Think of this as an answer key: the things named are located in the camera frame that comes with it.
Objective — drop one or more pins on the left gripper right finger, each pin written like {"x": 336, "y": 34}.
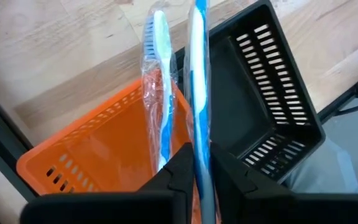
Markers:
{"x": 259, "y": 202}

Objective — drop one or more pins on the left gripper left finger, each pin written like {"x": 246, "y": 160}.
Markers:
{"x": 154, "y": 205}

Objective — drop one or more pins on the blue toothbrush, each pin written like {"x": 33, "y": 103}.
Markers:
{"x": 199, "y": 77}
{"x": 163, "y": 46}

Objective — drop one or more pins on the orange perforated plastic basket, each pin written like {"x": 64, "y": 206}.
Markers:
{"x": 110, "y": 149}

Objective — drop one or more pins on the black perforated plastic basket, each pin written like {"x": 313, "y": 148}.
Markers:
{"x": 235, "y": 109}

